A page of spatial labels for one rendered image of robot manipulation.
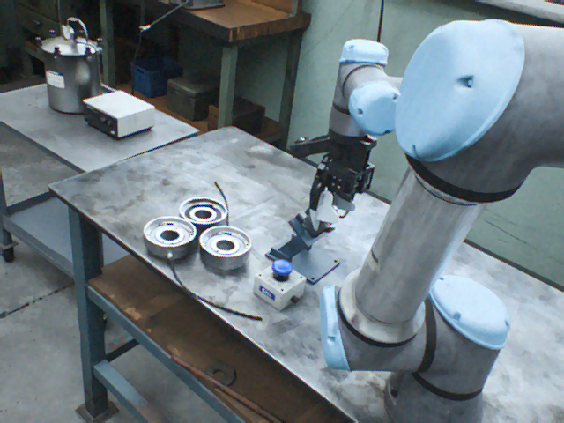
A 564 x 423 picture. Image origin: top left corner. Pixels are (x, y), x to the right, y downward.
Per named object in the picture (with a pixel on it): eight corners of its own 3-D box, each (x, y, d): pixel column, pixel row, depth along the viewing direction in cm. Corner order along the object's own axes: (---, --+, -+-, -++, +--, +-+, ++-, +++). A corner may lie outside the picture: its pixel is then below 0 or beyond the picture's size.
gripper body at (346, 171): (348, 206, 102) (361, 146, 96) (309, 187, 106) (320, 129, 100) (369, 192, 107) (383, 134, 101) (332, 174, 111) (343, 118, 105)
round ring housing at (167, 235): (144, 232, 121) (144, 216, 119) (194, 232, 124) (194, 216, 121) (143, 263, 113) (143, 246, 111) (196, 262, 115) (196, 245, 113)
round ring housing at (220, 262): (246, 275, 113) (248, 259, 111) (194, 269, 113) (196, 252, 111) (251, 245, 122) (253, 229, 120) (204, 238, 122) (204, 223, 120)
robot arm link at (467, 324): (501, 397, 82) (536, 328, 75) (411, 394, 80) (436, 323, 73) (471, 335, 92) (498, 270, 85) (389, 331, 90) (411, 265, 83)
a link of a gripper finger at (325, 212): (328, 243, 107) (341, 200, 103) (302, 230, 109) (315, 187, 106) (336, 240, 109) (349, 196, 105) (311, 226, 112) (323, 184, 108)
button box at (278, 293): (252, 293, 109) (255, 273, 106) (276, 278, 114) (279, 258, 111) (283, 315, 105) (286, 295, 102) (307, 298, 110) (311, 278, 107)
